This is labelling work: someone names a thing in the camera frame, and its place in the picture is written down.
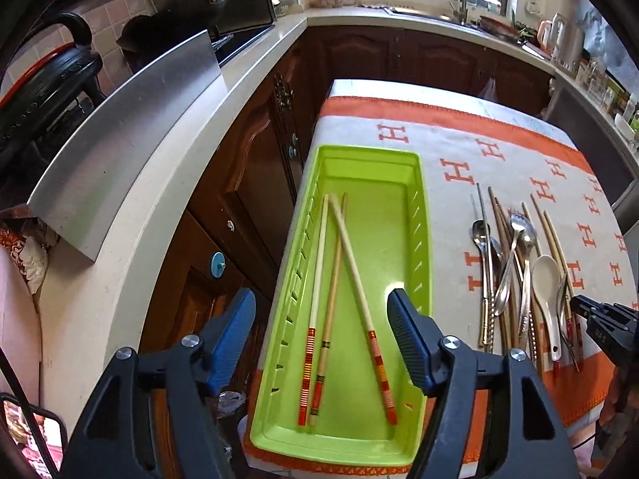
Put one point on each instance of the group of glass jars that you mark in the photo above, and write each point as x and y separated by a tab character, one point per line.
594	80

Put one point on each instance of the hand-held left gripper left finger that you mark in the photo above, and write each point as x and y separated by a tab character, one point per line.
234	339

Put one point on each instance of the white kitchen countertop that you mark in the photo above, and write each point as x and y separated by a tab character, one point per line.
150	239

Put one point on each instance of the black cooktop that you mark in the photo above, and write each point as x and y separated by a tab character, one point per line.
244	42

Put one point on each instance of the steel sink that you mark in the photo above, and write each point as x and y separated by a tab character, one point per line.
424	11

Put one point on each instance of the black pot with red rim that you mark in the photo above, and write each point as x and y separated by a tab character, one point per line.
45	85

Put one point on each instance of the patterned cloth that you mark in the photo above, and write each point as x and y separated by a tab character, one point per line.
25	254

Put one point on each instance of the black framed mirror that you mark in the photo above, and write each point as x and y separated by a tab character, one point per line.
30	434

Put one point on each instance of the black glass panel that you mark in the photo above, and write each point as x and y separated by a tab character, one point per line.
244	0

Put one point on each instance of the white plastic bag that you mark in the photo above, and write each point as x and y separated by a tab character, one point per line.
487	91

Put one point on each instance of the red pan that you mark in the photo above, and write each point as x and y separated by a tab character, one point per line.
499	25

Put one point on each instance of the green plastic utensil tray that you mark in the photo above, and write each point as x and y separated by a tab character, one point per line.
379	239

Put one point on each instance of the white wall outlet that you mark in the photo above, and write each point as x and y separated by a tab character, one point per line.
533	8

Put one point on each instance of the orange and white printed blanket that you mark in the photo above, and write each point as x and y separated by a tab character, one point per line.
439	199

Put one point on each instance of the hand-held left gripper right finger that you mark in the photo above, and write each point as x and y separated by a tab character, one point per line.
412	344

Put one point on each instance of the grey appliance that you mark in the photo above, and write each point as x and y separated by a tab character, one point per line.
584	114

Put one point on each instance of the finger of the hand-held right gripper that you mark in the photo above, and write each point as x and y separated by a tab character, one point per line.
606	337
621	315

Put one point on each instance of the stainless steel panel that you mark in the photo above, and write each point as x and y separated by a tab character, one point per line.
125	134

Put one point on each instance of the small metal spoon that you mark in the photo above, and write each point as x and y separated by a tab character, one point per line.
478	233
496	248

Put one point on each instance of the blue round knob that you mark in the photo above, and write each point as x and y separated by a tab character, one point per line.
218	265

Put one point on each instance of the bamboo chopstick green banded end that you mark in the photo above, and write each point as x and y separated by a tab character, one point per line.
326	344

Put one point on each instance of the white electric kettle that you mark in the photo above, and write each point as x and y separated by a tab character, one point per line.
554	35

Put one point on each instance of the white ceramic spoon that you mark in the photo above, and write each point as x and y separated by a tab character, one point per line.
545	274

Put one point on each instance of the metal chopstick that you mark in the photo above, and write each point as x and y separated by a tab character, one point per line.
479	204

